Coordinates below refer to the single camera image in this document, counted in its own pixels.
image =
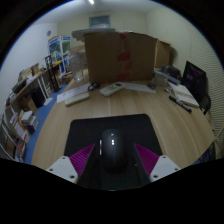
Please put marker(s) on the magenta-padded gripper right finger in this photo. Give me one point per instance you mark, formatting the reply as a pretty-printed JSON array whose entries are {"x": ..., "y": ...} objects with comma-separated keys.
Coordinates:
[{"x": 164, "y": 167}]

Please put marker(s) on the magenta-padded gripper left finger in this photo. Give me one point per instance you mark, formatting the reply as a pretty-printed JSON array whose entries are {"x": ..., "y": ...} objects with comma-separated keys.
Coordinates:
[{"x": 63, "y": 168}]

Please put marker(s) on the black computer mouse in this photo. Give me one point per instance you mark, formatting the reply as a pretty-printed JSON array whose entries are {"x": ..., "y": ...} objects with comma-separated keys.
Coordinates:
[{"x": 112, "y": 150}]

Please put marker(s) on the black mouse pad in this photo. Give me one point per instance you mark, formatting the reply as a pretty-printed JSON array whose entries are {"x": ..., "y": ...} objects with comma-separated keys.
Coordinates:
[{"x": 100, "y": 125}]

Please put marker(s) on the long white remote control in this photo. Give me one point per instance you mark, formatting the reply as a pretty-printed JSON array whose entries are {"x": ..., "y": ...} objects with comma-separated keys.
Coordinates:
[{"x": 76, "y": 99}]

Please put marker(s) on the cluttered shelf unit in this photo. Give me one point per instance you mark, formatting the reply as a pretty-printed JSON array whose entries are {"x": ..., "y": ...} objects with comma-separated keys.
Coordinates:
[{"x": 20, "y": 110}]

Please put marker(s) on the white paper sheet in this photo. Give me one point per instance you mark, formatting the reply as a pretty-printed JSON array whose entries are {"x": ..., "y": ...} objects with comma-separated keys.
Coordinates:
[
  {"x": 140, "y": 87},
  {"x": 66, "y": 95}
]

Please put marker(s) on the thick white book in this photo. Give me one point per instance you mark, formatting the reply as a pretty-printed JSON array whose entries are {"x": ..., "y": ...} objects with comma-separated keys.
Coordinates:
[{"x": 185, "y": 95}]

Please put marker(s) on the black metal stand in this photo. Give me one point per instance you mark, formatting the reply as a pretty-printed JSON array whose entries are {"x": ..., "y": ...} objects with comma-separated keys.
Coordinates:
[{"x": 56, "y": 89}]

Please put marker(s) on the clear plastic container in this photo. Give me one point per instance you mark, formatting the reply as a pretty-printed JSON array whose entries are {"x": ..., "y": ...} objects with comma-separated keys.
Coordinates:
[{"x": 160, "y": 80}]

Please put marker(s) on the black office chair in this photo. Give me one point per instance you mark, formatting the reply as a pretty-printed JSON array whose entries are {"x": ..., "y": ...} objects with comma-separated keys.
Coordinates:
[{"x": 193, "y": 76}]

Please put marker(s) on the clear plastic jar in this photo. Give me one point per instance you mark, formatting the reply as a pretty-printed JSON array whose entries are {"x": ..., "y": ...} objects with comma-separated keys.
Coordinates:
[{"x": 78, "y": 68}]

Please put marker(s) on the tall open cardboard box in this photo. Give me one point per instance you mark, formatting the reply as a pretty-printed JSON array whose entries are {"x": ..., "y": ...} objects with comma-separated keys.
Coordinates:
[{"x": 164, "y": 53}]

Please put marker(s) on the large brown cardboard box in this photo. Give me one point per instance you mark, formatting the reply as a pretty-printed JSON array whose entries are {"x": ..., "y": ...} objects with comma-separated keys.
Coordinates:
[{"x": 106, "y": 56}]

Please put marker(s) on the blue and white box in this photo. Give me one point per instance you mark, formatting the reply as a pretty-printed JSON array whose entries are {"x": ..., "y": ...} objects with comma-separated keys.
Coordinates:
[{"x": 59, "y": 46}]

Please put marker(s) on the grey door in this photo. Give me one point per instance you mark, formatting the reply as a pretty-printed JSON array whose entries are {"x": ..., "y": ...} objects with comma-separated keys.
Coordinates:
[{"x": 99, "y": 20}]

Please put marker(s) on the ceiling tube light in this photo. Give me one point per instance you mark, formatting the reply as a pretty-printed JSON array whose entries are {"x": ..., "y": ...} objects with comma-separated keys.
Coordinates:
[{"x": 90, "y": 1}]

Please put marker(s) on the round wall clock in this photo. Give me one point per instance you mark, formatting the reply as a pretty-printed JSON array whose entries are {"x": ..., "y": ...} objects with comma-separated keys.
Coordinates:
[{"x": 49, "y": 33}]

